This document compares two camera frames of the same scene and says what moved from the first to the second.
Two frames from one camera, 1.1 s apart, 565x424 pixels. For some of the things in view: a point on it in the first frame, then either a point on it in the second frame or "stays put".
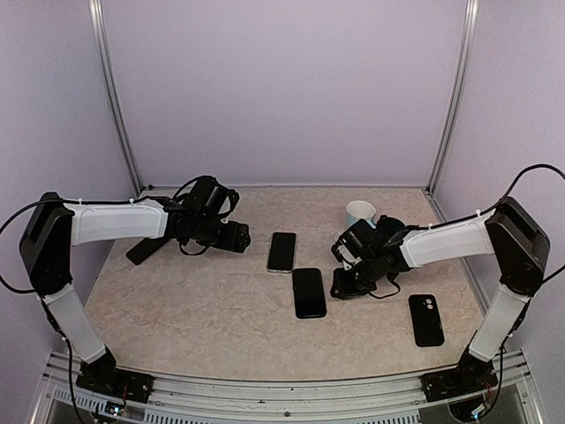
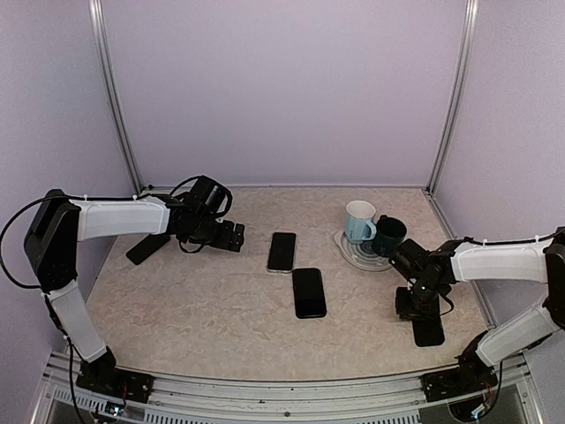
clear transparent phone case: [282, 253] stays put
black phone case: [425, 321] stays put
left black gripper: [236, 239] stays put
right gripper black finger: [350, 283] -> [410, 305]
